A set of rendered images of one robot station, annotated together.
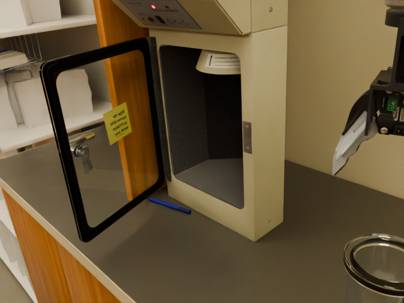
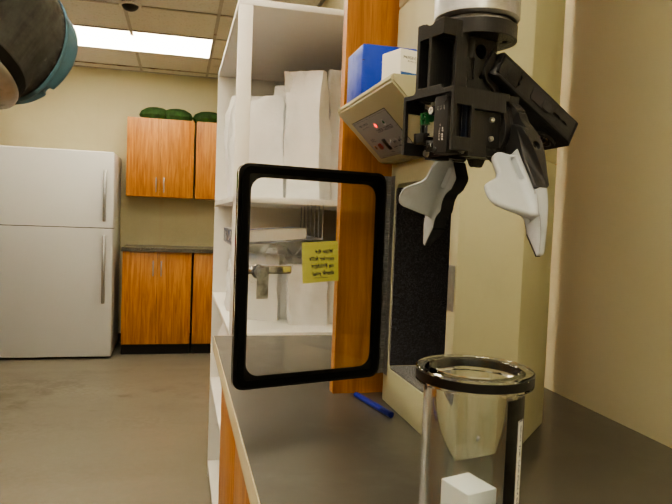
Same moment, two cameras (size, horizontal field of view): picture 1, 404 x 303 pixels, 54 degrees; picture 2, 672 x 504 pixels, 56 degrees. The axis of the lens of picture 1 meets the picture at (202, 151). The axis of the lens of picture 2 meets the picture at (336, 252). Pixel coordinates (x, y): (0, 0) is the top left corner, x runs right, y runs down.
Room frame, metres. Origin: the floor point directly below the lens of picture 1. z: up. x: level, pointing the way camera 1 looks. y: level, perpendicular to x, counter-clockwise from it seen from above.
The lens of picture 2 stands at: (-0.18, -0.38, 1.30)
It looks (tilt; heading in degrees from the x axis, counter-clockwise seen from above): 3 degrees down; 28
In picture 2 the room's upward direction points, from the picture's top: 2 degrees clockwise
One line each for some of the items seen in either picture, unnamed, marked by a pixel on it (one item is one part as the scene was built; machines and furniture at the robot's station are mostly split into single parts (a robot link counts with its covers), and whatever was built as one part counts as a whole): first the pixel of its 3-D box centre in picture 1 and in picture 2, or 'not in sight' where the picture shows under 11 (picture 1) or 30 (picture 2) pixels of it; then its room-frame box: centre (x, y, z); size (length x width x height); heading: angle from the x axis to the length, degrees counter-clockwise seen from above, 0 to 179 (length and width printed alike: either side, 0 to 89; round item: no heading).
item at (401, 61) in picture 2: not in sight; (403, 72); (0.79, 0.01, 1.54); 0.05 x 0.05 x 0.06; 59
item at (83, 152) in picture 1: (85, 160); (261, 282); (0.74, 0.24, 1.18); 0.02 x 0.02 x 0.06; 57
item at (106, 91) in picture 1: (115, 136); (312, 276); (0.83, 0.19, 1.19); 0.30 x 0.01 x 0.40; 147
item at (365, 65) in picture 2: not in sight; (380, 78); (0.87, 0.09, 1.56); 0.10 x 0.10 x 0.09; 42
